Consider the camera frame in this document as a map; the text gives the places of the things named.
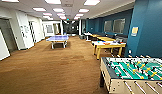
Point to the beige pillar notice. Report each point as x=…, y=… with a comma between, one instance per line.
x=135, y=31

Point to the blue ping pong table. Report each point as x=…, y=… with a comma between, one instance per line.
x=57, y=38

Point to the framed glass wall panel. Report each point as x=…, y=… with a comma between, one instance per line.
x=49, y=29

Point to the yellow wooden table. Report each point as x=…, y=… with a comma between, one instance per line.
x=106, y=38

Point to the framed interior window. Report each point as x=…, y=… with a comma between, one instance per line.
x=119, y=25
x=108, y=26

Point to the grey trash bin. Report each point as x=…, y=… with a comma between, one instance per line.
x=81, y=36

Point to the green wooden foosball table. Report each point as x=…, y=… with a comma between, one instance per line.
x=130, y=70

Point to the yellow white air hockey table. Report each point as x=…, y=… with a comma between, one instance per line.
x=108, y=46

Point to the small white table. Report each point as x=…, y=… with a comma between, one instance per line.
x=88, y=34

